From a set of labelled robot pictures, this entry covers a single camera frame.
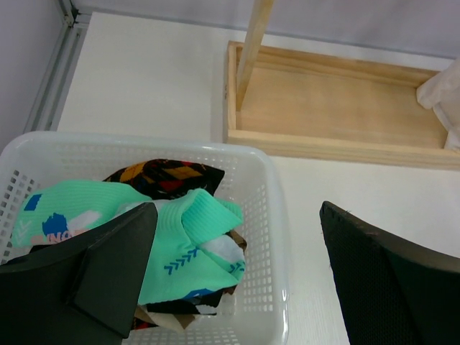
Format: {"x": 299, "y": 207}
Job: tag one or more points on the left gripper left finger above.
{"x": 82, "y": 291}

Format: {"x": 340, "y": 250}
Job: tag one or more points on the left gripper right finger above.
{"x": 390, "y": 290}

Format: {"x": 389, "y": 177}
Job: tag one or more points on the mint green sock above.
{"x": 69, "y": 208}
{"x": 192, "y": 253}

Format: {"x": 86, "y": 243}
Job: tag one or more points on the brown tan striped sock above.
{"x": 174, "y": 322}

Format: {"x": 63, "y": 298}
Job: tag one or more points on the black blue sock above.
{"x": 196, "y": 305}

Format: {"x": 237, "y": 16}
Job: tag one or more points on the brown tan argyle sock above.
{"x": 238, "y": 239}

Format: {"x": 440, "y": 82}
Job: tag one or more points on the white plastic basket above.
{"x": 257, "y": 313}

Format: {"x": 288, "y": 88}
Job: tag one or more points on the black red yellow argyle sock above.
{"x": 168, "y": 179}

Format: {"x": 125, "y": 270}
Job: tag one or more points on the white hanging cloth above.
{"x": 441, "y": 94}

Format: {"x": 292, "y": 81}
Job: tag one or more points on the wooden clothes rack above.
{"x": 301, "y": 104}

